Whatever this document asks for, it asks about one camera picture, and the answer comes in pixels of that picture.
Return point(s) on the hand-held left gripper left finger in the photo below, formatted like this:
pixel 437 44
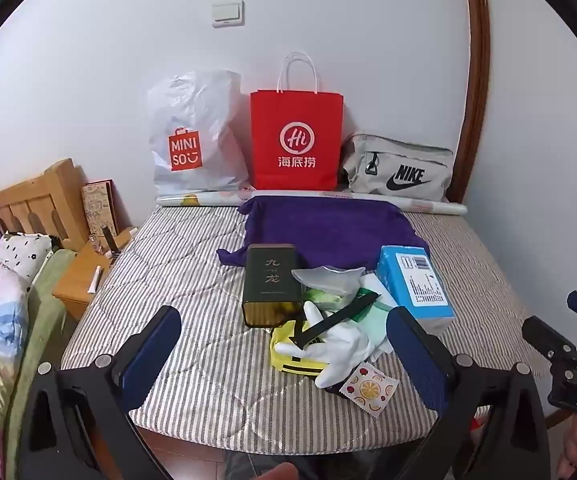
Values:
pixel 151 360

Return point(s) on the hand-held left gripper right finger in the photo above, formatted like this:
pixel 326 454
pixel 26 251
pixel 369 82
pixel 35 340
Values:
pixel 416 360

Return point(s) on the white glove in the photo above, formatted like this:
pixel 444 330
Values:
pixel 341 347

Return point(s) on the clear plastic bag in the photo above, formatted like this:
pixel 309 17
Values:
pixel 326 280

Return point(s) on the fruit pattern sachet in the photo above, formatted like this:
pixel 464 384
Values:
pixel 368 390

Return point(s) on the dark green flat packet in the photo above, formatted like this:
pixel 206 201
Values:
pixel 368 296

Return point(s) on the blue tissue pack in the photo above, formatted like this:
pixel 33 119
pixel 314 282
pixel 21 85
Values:
pixel 416 280

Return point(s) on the striped mattress pad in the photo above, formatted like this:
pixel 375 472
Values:
pixel 183 270

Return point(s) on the white tube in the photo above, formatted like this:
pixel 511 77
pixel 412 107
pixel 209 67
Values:
pixel 96 279

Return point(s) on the wooden nightstand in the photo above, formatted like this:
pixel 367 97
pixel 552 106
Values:
pixel 76 280

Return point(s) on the dark small bottle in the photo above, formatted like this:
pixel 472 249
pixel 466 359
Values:
pixel 108 242

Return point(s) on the dark green tin box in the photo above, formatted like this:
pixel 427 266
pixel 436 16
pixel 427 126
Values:
pixel 271 285

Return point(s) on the rolled patterned paper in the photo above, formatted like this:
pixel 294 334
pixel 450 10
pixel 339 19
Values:
pixel 438 206

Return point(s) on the purple towel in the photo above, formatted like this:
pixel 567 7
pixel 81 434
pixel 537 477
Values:
pixel 328 225

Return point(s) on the patterned flat box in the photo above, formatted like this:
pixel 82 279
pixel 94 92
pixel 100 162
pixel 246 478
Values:
pixel 99 207

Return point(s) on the white polka dot pillow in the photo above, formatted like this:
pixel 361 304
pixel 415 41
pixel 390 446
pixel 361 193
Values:
pixel 21 257

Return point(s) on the grey waist bag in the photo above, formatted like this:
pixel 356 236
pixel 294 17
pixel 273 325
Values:
pixel 398 170

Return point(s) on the wooden headboard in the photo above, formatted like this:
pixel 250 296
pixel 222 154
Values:
pixel 28 195

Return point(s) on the white plastic shopping bag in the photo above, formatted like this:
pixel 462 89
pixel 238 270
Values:
pixel 193 125

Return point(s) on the red paper bag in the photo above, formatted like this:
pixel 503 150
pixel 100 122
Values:
pixel 296 135

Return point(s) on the brown wooden door frame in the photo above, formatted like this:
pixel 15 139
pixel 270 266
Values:
pixel 476 60

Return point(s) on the white wall switch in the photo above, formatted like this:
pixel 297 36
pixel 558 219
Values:
pixel 227 14

